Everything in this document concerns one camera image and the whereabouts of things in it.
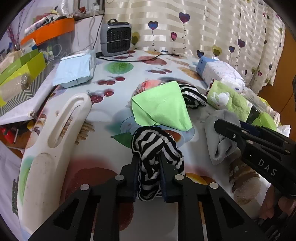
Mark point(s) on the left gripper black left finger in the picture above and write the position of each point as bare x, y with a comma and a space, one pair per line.
92, 214

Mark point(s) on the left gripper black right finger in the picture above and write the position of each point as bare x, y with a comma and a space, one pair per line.
205, 212

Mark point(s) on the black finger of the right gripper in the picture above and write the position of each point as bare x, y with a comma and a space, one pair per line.
264, 133
238, 134

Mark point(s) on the black white striped sock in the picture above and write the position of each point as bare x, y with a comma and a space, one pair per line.
192, 97
147, 143

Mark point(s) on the person's right hand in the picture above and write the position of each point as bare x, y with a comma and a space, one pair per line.
267, 208

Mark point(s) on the beige rolled bandage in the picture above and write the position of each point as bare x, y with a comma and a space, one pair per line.
274, 114

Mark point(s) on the pale grey sock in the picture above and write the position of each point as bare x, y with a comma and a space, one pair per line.
219, 147

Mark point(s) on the white rolled sock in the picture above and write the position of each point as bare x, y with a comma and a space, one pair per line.
284, 130

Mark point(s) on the brown wooden cabinet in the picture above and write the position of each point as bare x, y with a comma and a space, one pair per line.
280, 95

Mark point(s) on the green floral rolled towel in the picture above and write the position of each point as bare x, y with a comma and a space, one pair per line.
221, 96

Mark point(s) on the white tissue pack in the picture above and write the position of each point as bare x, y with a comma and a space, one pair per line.
212, 69

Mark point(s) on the light green cloth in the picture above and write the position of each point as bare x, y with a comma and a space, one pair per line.
161, 105

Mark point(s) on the heart-patterned striped curtain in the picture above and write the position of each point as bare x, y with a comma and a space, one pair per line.
248, 35

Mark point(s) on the light blue wipes pack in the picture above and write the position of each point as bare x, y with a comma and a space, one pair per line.
75, 69

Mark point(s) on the green cardboard box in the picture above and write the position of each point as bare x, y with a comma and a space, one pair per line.
32, 63

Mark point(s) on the grey portable fan heater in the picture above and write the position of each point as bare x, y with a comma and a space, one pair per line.
115, 38

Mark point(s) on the orange lid storage box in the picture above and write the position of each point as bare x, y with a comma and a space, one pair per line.
55, 37

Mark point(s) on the purple dried flower branches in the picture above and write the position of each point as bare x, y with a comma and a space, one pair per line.
14, 30

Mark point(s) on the white plastic handled tool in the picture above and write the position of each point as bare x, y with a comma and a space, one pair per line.
41, 179

